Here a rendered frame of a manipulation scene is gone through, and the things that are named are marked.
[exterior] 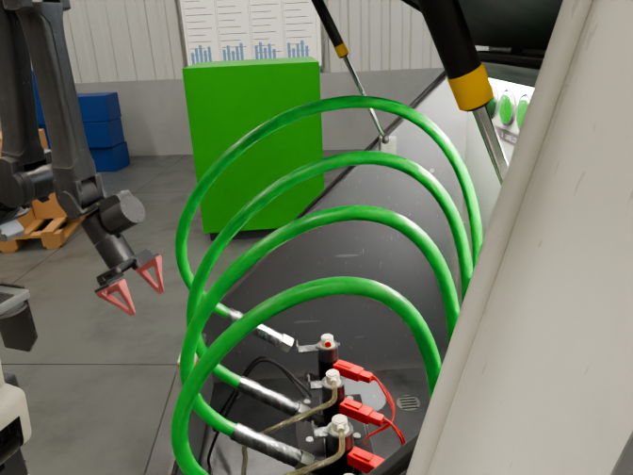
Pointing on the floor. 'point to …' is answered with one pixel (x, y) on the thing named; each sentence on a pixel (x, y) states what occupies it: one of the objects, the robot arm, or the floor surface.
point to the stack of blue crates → (97, 128)
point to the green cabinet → (202, 72)
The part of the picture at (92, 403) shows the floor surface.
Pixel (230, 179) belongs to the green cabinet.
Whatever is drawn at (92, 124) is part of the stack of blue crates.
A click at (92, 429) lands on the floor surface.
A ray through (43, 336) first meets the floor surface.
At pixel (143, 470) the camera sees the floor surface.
